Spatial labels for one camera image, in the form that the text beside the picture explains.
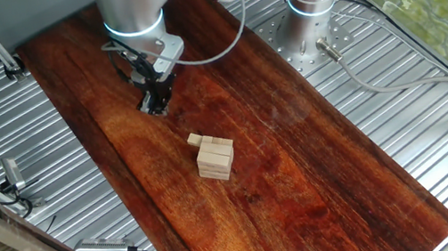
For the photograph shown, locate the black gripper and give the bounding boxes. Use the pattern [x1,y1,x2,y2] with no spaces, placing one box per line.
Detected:
[130,54,181,118]

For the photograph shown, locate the dark red wooden board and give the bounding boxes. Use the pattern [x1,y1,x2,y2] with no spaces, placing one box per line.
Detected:
[11,0,448,251]

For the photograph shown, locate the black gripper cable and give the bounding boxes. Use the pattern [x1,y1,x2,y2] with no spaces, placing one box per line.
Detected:
[104,30,165,94]

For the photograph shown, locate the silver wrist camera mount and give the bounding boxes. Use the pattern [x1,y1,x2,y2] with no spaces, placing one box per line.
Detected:
[146,30,191,83]

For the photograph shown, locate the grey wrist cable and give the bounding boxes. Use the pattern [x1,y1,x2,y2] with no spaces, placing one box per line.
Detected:
[93,0,256,81]

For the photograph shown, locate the silver ribbed camera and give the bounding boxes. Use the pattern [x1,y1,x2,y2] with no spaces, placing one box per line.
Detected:
[72,231,136,251]

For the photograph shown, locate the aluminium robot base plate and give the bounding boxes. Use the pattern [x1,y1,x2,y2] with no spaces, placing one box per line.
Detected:
[254,0,360,85]

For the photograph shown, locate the small grey camera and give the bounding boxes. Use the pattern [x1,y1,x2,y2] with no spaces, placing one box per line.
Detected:
[0,154,29,193]

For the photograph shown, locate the thin black cable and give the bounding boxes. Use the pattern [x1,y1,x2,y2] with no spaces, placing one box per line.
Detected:
[42,214,61,234]

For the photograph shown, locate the black small camera cable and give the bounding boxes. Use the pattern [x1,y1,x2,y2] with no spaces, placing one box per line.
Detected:
[0,172,48,224]

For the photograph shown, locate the grey base cable with connector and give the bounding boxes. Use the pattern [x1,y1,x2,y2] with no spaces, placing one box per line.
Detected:
[314,16,448,126]

